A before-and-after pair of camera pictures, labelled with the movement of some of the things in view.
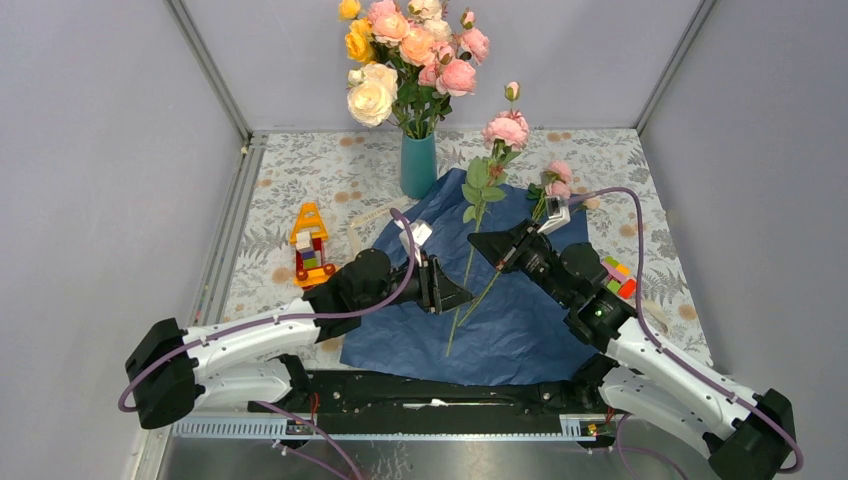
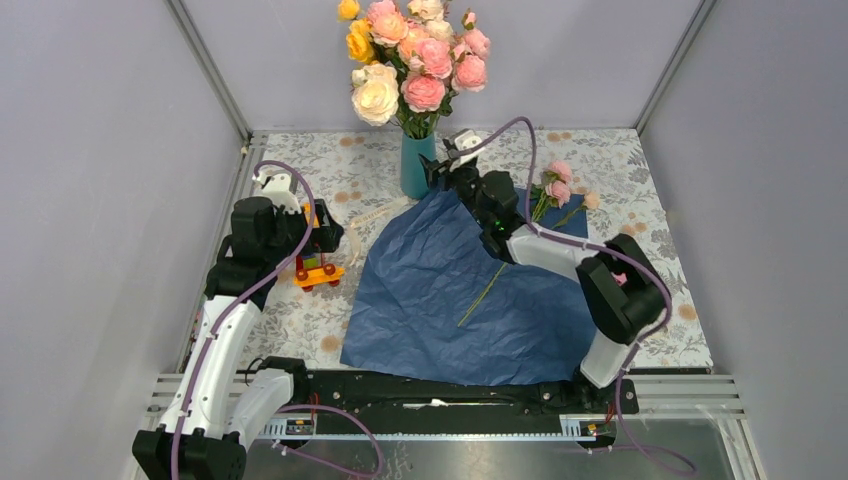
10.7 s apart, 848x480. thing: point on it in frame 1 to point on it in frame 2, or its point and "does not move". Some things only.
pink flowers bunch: x=555 y=184 does not move
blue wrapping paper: x=508 y=332 does not move
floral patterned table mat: x=313 y=200 does not move
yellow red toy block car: x=308 y=235 does not move
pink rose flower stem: x=456 y=77 to x=469 y=73
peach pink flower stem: x=417 y=48 to x=388 y=23
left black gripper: x=438 y=292 to x=325 y=238
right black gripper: x=505 y=248 to x=434 y=174
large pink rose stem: x=506 y=131 to x=423 y=90
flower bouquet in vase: x=413 y=56 does not move
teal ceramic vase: x=418 y=165 does not move
